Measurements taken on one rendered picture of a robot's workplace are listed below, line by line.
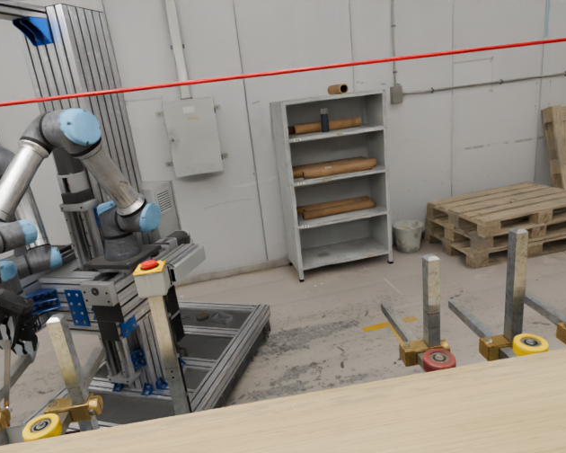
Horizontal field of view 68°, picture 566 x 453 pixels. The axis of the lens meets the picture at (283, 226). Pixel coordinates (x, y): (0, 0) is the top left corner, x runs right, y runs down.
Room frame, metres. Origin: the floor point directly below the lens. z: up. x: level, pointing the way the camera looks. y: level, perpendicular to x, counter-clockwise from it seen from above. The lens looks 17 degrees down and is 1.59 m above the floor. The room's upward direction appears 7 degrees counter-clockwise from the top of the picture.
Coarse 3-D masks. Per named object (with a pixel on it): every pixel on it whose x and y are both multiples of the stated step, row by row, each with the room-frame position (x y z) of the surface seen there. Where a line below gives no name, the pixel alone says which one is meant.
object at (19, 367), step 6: (24, 354) 1.25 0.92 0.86; (30, 354) 1.25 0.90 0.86; (18, 360) 1.22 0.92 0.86; (24, 360) 1.22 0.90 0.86; (30, 360) 1.24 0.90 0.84; (12, 366) 1.19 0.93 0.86; (18, 366) 1.18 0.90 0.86; (24, 366) 1.21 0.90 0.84; (12, 372) 1.15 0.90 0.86; (18, 372) 1.17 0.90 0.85; (12, 378) 1.13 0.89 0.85; (18, 378) 1.16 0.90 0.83; (0, 384) 1.10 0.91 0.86; (12, 384) 1.12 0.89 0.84; (0, 390) 1.07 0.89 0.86; (0, 396) 1.06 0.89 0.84
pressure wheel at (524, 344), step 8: (520, 336) 0.96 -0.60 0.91; (528, 336) 0.96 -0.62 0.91; (536, 336) 0.95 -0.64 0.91; (520, 344) 0.93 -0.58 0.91; (528, 344) 0.93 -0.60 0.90; (536, 344) 0.92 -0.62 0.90; (544, 344) 0.91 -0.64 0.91; (520, 352) 0.92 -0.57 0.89; (528, 352) 0.90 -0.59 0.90; (536, 352) 0.90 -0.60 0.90
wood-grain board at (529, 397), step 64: (384, 384) 0.85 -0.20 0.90; (448, 384) 0.82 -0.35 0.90; (512, 384) 0.79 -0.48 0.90; (0, 448) 0.79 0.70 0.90; (64, 448) 0.76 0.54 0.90; (128, 448) 0.74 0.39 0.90; (192, 448) 0.72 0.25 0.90; (256, 448) 0.70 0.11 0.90; (320, 448) 0.68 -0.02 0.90; (384, 448) 0.66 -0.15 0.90; (448, 448) 0.64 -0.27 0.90; (512, 448) 0.62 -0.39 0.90
